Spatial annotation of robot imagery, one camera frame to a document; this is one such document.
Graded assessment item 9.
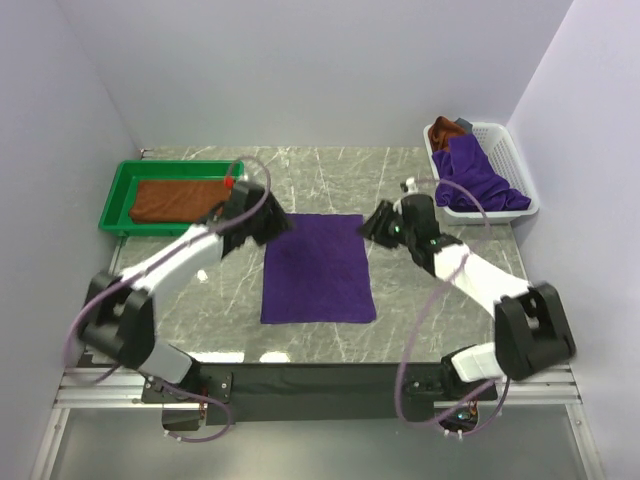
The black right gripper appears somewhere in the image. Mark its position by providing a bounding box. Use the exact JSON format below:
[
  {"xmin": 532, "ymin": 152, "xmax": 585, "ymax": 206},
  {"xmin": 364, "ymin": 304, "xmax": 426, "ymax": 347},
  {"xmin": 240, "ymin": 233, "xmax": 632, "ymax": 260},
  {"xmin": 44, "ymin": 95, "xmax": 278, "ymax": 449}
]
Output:
[{"xmin": 354, "ymin": 199, "xmax": 417, "ymax": 250}]

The purple towel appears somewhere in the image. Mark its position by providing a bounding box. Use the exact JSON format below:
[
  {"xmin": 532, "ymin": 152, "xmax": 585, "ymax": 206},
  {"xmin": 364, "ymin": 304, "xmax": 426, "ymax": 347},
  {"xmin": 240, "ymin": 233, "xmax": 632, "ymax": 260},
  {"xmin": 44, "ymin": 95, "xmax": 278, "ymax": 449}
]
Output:
[
  {"xmin": 432, "ymin": 134, "xmax": 531, "ymax": 212},
  {"xmin": 260, "ymin": 214, "xmax": 377, "ymax": 325}
]

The brown towel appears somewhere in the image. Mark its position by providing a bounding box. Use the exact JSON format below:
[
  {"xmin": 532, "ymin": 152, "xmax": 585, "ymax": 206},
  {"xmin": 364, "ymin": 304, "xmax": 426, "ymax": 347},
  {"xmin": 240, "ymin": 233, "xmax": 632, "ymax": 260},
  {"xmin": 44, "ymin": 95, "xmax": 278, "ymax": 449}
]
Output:
[
  {"xmin": 427, "ymin": 116, "xmax": 467, "ymax": 152},
  {"xmin": 129, "ymin": 180, "xmax": 230, "ymax": 223}
]

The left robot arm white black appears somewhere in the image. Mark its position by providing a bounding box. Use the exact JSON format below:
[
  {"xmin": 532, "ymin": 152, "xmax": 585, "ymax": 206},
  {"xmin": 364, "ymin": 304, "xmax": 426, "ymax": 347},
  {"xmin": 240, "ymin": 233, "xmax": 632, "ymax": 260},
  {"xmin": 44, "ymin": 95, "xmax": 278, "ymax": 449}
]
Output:
[{"xmin": 70, "ymin": 180, "xmax": 292, "ymax": 402}]

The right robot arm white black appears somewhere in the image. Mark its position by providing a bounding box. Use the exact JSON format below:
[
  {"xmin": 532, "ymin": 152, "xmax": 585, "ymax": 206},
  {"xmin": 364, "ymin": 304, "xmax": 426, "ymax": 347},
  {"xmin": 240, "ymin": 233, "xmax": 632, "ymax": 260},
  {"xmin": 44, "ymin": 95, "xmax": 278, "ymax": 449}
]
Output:
[{"xmin": 358, "ymin": 194, "xmax": 577, "ymax": 399}]

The purple towel in basket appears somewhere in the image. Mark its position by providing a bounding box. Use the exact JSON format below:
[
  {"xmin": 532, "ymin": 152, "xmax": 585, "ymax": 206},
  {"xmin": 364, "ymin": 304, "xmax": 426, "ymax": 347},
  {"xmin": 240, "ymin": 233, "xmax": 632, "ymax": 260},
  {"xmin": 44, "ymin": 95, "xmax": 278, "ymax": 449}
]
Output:
[{"xmin": 432, "ymin": 134, "xmax": 531, "ymax": 212}]

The brown towel in basket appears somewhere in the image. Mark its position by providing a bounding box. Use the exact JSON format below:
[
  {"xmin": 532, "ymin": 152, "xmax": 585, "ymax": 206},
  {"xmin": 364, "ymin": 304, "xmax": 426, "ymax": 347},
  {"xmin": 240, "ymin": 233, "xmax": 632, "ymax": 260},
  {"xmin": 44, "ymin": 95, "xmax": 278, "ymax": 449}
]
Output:
[{"xmin": 427, "ymin": 116, "xmax": 467, "ymax": 152}]

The grey towel in basket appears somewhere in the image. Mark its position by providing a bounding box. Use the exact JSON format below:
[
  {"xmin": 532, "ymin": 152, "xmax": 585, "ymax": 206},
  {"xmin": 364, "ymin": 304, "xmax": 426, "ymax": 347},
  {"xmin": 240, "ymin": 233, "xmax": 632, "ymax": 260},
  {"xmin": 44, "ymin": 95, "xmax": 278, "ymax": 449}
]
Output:
[{"xmin": 454, "ymin": 117, "xmax": 473, "ymax": 134}]

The green plastic tray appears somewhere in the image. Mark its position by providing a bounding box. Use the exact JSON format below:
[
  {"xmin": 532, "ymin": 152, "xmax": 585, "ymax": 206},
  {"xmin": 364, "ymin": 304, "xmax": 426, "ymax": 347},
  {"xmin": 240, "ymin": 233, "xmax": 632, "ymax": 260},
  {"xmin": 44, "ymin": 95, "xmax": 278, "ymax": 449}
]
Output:
[{"xmin": 99, "ymin": 159, "xmax": 232, "ymax": 237}]

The black base bar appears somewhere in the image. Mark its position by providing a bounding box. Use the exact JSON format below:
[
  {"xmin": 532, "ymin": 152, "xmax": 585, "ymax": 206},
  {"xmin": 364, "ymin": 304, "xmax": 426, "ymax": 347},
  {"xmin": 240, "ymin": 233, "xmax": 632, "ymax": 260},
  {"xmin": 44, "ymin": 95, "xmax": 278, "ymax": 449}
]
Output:
[{"xmin": 140, "ymin": 360, "xmax": 501, "ymax": 429}]

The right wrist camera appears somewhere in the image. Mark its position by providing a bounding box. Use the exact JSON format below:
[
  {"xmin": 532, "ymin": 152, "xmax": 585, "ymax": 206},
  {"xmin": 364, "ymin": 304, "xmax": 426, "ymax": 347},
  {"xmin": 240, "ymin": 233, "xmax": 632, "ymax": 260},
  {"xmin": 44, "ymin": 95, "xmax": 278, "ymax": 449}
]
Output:
[{"xmin": 400, "ymin": 177, "xmax": 419, "ymax": 196}]

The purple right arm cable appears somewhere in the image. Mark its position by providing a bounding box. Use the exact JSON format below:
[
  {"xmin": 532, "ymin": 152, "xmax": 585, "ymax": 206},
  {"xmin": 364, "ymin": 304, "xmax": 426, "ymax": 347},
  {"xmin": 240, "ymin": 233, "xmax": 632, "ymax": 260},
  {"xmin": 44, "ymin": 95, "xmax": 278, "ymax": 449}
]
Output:
[{"xmin": 394, "ymin": 177, "xmax": 511, "ymax": 439}]

